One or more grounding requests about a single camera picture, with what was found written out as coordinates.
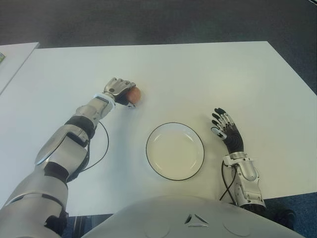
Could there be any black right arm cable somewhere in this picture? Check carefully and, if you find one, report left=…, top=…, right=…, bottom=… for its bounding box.
left=218, top=160, right=239, bottom=204

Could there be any white side table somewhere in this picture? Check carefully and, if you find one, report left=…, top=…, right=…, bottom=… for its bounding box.
left=0, top=42, right=41, bottom=97

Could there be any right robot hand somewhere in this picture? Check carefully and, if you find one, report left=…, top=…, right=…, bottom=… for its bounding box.
left=211, top=107, right=246, bottom=154

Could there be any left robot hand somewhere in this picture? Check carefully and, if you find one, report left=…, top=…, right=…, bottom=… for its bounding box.
left=103, top=77, right=138, bottom=109

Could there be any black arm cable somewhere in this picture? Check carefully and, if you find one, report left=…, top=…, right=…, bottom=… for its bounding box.
left=218, top=160, right=239, bottom=204
left=85, top=120, right=110, bottom=172

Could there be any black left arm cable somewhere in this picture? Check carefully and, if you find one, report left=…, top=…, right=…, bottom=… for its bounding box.
left=85, top=120, right=110, bottom=172

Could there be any red yellow apple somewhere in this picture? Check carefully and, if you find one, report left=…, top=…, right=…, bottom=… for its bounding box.
left=126, top=87, right=142, bottom=104

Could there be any white plate with black rim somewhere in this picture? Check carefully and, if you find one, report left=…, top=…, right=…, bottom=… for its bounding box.
left=145, top=121, right=206, bottom=181

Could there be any grey robot torso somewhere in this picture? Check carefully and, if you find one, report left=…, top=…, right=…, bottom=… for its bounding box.
left=85, top=195, right=308, bottom=238

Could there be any black robot foot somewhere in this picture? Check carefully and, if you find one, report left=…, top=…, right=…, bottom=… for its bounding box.
left=270, top=208, right=297, bottom=231

